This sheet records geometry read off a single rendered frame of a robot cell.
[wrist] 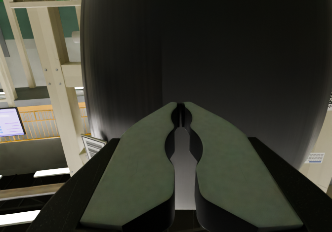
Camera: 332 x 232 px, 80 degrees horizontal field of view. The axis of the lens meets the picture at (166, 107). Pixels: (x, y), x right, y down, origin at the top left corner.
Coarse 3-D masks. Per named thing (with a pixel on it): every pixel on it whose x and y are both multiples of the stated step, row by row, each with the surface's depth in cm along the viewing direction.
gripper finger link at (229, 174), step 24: (192, 120) 10; (216, 120) 10; (192, 144) 10; (216, 144) 8; (240, 144) 8; (216, 168) 7; (240, 168) 7; (264, 168) 7; (216, 192) 6; (240, 192) 6; (264, 192) 6; (216, 216) 6; (240, 216) 6; (264, 216) 6; (288, 216) 6
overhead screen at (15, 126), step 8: (0, 112) 350; (8, 112) 352; (16, 112) 354; (0, 120) 355; (8, 120) 357; (16, 120) 359; (0, 128) 360; (8, 128) 362; (16, 128) 364; (24, 128) 371; (0, 136) 365
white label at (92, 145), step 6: (84, 138) 25; (90, 138) 24; (96, 138) 24; (84, 144) 26; (90, 144) 25; (96, 144) 24; (102, 144) 24; (90, 150) 26; (96, 150) 25; (90, 156) 26
